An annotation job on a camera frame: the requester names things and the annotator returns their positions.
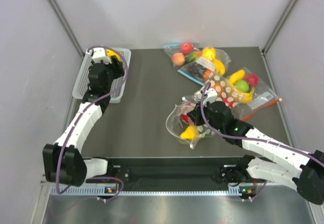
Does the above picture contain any orange zip bag with fruit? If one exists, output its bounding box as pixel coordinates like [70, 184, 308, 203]
[227, 67, 282, 120]

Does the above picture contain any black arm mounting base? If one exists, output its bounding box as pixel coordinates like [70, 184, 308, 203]
[86, 155, 256, 191]

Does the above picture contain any red fake apple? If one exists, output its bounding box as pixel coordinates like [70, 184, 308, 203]
[180, 42, 194, 55]

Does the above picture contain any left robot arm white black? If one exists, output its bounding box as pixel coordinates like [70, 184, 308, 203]
[42, 53, 127, 194]

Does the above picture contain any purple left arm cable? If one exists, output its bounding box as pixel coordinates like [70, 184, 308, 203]
[55, 46, 131, 195]

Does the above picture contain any red fake strawberry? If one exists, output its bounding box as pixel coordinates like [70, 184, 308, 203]
[180, 114, 192, 125]

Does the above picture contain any polka dot zip bag front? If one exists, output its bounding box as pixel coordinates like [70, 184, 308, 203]
[166, 102, 214, 149]

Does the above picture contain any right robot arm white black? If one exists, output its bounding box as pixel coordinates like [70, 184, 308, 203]
[187, 101, 323, 205]

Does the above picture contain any fake peach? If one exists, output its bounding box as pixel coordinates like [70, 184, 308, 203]
[172, 52, 185, 66]

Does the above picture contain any polka dot zip bag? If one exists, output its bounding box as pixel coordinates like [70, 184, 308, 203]
[166, 102, 214, 149]
[182, 72, 248, 108]

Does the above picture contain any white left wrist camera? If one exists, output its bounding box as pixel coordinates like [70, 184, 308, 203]
[87, 47, 111, 64]

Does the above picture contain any white perforated plastic basket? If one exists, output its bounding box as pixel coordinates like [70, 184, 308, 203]
[72, 46, 131, 104]

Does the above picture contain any clear bag with lemon banana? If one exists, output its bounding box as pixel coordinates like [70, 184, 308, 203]
[201, 47, 231, 76]

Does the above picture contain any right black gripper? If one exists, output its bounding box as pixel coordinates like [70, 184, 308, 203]
[187, 100, 225, 132]

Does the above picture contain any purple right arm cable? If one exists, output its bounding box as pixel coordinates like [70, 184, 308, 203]
[199, 82, 324, 170]

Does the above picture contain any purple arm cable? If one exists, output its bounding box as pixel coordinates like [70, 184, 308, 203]
[55, 46, 131, 195]
[199, 82, 324, 170]

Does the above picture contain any green fake apple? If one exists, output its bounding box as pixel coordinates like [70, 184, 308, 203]
[234, 79, 250, 93]

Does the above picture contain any clear bag with apple peach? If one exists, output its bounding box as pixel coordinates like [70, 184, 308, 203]
[163, 42, 202, 69]

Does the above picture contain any yellow fake mango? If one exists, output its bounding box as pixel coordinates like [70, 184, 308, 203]
[180, 125, 199, 140]
[106, 49, 122, 61]

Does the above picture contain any grey slotted cable duct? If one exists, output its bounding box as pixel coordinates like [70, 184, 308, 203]
[59, 183, 256, 197]

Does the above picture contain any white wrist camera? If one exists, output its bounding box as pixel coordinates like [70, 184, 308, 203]
[87, 47, 111, 64]
[200, 88, 218, 106]

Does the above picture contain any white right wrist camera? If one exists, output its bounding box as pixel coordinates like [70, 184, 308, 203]
[200, 88, 218, 106]

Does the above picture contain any blue zip bag with grapes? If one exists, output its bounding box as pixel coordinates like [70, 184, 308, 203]
[178, 57, 216, 85]

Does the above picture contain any polka dot zip bag right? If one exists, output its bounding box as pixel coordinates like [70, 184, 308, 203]
[182, 72, 248, 108]

